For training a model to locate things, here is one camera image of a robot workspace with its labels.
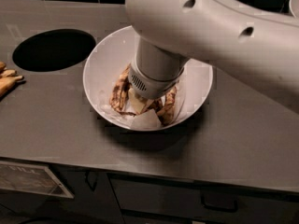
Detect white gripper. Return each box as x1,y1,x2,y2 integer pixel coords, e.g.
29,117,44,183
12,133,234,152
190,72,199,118
128,60,185,114

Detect spotted banana peel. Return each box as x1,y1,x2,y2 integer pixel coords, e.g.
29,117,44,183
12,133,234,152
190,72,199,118
109,64,178,126

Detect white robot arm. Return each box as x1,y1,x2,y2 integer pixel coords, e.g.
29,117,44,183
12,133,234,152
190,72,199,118
125,0,299,112

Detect white bowl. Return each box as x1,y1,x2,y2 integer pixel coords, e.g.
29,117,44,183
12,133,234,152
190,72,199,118
83,26,213,126

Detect white paper napkin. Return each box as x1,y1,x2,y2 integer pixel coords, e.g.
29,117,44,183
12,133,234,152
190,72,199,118
99,91,188,131

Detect round black counter hole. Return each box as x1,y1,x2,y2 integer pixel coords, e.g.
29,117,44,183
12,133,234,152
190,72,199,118
12,29,96,72

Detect framed sign on cabinet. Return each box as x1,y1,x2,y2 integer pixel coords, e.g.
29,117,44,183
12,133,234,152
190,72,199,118
0,161,74,199

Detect black cabinet door handle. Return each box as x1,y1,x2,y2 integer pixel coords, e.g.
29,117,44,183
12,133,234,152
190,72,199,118
85,171,98,191

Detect black drawer handle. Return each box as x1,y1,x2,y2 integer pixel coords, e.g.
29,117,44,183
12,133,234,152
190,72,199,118
200,194,238,213

